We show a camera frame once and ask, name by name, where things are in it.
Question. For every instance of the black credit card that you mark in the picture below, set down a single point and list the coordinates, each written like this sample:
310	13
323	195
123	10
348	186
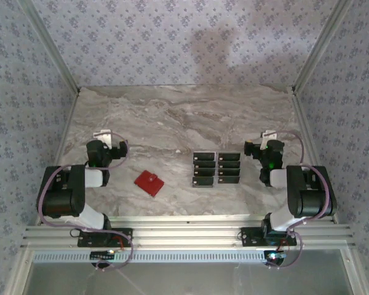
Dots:
229	156
204	164
204	172
203	181
229	179
229	164
204	156
229	171

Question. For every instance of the red leather card holder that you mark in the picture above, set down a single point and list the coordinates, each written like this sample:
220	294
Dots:
148	183

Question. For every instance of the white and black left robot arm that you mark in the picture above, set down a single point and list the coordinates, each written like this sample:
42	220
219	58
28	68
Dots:
63	201

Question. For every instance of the grey metal panel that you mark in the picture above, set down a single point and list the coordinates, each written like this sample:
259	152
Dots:
187	279

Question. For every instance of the aluminium side rail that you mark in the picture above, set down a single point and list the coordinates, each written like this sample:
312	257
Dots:
64	130
306	123

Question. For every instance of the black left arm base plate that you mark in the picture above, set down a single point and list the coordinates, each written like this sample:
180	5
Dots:
120	233

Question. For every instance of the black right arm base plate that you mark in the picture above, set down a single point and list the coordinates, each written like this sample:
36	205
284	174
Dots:
252	235

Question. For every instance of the aluminium mounting rail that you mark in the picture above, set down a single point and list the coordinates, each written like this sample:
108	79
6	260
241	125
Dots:
187	233

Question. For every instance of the aluminium corner post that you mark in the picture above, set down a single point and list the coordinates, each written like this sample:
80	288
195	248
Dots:
50	43
320	43

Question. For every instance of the aluminium frame leg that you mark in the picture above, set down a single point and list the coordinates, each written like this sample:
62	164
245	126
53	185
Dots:
355	273
18	273

